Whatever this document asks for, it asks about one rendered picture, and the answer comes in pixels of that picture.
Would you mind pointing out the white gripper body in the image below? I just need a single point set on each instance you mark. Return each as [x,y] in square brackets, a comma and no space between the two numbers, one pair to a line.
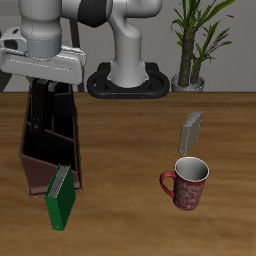
[40,68]

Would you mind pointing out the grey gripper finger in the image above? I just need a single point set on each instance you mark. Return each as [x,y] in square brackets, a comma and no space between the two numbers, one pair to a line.
[40,81]
[52,86]

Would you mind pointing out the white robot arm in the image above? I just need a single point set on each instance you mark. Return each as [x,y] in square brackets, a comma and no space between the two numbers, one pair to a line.
[128,50]

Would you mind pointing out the dark brown desk caddy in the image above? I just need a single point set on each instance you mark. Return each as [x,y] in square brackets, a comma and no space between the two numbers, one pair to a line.
[43,173]

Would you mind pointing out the green book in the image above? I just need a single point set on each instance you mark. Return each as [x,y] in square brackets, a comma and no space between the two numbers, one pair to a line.
[63,200]

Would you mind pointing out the grey book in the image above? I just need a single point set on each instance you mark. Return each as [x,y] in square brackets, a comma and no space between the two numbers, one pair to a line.
[190,133]

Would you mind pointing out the red patterned mug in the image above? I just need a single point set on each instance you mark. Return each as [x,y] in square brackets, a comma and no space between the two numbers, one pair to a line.
[188,193]

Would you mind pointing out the green pot plant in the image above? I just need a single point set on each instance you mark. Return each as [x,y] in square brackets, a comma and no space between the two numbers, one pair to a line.
[186,50]

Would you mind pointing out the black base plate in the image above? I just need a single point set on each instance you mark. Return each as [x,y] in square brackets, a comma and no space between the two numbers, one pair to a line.
[100,87]

